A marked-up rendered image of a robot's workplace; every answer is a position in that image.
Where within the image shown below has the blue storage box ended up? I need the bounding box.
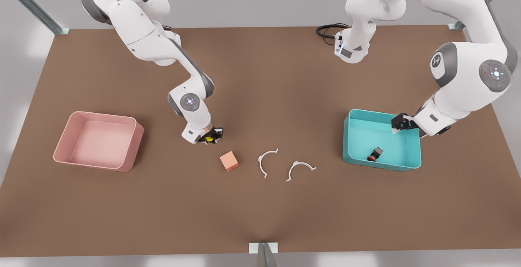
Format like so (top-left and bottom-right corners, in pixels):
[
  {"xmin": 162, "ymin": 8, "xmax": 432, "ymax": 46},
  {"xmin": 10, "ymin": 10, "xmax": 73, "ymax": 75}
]
[{"xmin": 342, "ymin": 109, "xmax": 422, "ymax": 172}]

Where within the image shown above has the pink storage box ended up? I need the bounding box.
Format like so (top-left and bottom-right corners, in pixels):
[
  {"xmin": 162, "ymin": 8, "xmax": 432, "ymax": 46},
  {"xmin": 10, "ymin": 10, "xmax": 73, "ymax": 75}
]
[{"xmin": 53, "ymin": 111, "xmax": 144, "ymax": 173}]

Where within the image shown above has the orange cube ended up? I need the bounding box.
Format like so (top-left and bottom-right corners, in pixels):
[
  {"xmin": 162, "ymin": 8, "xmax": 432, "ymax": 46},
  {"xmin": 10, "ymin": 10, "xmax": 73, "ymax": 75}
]
[{"xmin": 220, "ymin": 151, "xmax": 239, "ymax": 172}]

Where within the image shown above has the white curved clip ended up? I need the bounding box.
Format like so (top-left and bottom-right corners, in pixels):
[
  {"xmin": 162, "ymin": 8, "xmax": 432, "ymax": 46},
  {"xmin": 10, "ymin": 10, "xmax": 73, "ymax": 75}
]
[
  {"xmin": 286, "ymin": 161, "xmax": 317, "ymax": 182},
  {"xmin": 258, "ymin": 149, "xmax": 279, "ymax": 178}
]

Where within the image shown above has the black cable loop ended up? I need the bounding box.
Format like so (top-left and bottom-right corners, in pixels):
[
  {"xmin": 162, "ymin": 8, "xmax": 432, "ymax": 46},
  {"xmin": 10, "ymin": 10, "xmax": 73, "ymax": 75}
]
[{"xmin": 316, "ymin": 23, "xmax": 350, "ymax": 46}]

